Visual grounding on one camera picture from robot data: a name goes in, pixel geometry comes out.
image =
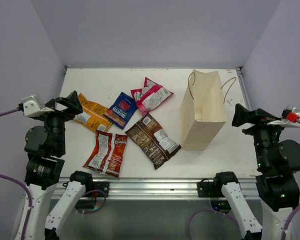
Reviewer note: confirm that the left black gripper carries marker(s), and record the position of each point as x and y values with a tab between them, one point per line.
73	106

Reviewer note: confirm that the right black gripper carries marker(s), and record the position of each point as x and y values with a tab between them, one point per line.
242	114

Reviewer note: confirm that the beige paper bag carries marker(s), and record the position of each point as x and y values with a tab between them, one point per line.
203	111

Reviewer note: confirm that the brown snack bag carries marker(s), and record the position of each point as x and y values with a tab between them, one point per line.
150	136

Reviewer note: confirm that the pink snack bag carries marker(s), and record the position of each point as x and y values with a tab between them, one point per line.
150	96

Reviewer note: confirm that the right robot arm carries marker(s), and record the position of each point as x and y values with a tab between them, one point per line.
277	162

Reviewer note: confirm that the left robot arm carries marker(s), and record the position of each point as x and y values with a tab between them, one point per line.
45	145

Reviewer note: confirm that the orange snack bag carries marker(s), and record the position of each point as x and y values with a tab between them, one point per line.
92	116

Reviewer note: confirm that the blue Burts crisps bag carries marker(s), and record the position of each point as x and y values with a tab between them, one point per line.
122	110

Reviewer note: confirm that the red Doritos bag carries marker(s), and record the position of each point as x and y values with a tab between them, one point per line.
107	155

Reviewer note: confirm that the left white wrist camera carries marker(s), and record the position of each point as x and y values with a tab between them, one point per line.
33	106

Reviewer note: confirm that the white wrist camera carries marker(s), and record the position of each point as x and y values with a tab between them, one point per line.
290	118
33	106

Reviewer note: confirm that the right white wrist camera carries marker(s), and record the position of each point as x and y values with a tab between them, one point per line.
290	118

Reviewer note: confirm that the right black base bracket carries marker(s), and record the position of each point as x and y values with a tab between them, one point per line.
207	189

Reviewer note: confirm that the black base bracket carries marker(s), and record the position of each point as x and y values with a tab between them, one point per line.
102	186
207	189

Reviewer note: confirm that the left black base bracket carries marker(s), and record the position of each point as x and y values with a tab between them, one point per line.
102	186

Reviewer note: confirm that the aluminium mounting rail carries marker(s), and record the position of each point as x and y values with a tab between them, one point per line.
157	188

